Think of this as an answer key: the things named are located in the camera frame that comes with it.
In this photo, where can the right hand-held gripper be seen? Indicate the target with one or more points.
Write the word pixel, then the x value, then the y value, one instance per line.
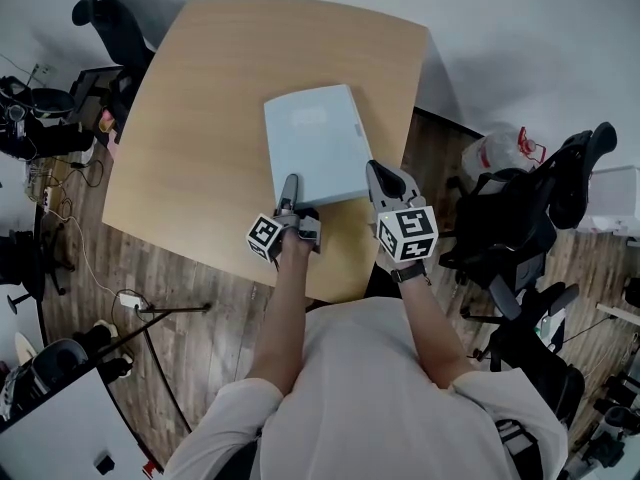
pixel 407 233

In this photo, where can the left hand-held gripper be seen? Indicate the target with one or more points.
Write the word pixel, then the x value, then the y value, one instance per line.
pixel 295 228

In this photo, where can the person's left forearm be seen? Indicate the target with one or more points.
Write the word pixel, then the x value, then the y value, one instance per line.
pixel 285 318

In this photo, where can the person's right forearm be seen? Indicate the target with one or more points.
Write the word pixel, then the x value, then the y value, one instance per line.
pixel 430 328

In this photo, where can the black wristwatch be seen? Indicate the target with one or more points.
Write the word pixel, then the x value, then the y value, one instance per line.
pixel 407 273

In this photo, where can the black backpack white logo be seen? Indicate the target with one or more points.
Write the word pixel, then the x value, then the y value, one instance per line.
pixel 505 218

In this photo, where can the wooden table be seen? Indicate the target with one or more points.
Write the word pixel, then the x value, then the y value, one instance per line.
pixel 200 118

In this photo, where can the white power adapter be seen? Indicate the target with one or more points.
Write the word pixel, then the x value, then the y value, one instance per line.
pixel 131 300

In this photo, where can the person's white shirt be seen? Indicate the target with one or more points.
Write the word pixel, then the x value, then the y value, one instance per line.
pixel 370 398

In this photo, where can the black stand legs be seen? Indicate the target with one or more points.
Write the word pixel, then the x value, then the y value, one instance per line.
pixel 150 348

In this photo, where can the small pink item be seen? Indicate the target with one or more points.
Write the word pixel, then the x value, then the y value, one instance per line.
pixel 106 122

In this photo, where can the white cardboard box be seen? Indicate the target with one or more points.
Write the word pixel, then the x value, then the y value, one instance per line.
pixel 615 198

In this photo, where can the white power strip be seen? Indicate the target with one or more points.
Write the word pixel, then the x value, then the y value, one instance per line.
pixel 47 200

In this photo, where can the person's black trousers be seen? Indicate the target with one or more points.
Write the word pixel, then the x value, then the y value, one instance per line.
pixel 237 463

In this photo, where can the small red item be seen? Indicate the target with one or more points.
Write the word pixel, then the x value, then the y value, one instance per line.
pixel 151 468

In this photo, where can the small black box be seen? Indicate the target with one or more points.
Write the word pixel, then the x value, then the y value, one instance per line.
pixel 105 464

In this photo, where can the white desk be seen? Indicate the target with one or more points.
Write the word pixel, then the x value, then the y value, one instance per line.
pixel 55 433

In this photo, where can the wall socket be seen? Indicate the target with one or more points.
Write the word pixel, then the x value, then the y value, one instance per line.
pixel 49 69

